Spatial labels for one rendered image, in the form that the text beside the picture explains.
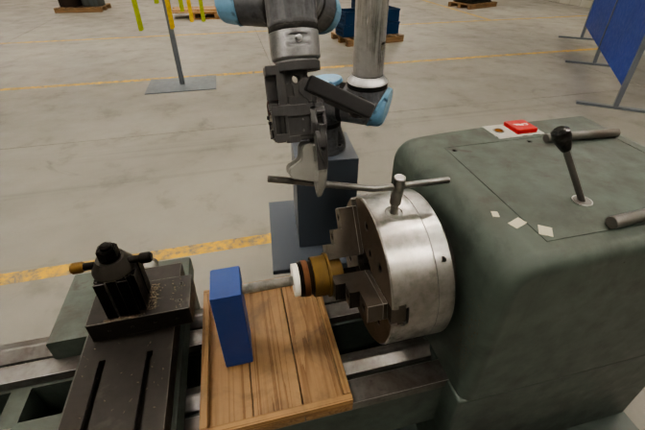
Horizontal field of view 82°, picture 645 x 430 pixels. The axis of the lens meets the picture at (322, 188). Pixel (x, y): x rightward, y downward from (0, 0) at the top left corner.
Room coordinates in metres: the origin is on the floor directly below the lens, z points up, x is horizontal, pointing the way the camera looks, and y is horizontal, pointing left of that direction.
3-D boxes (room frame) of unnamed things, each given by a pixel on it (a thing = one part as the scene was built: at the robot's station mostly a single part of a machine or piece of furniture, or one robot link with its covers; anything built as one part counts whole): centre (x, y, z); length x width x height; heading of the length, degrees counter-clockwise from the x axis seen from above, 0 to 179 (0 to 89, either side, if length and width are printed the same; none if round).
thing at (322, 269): (0.56, 0.01, 1.08); 0.09 x 0.09 x 0.09; 13
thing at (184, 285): (0.55, 0.39, 1.00); 0.20 x 0.10 x 0.05; 103
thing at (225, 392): (0.53, 0.13, 0.89); 0.36 x 0.30 x 0.04; 13
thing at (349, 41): (7.82, -0.88, 0.39); 1.20 x 0.80 x 0.79; 111
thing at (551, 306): (0.71, -0.53, 1.06); 0.59 x 0.48 x 0.39; 103
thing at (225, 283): (0.51, 0.19, 1.00); 0.08 x 0.06 x 0.23; 13
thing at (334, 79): (1.11, -0.01, 1.27); 0.13 x 0.12 x 0.14; 69
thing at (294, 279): (0.53, 0.11, 1.08); 0.13 x 0.07 x 0.07; 103
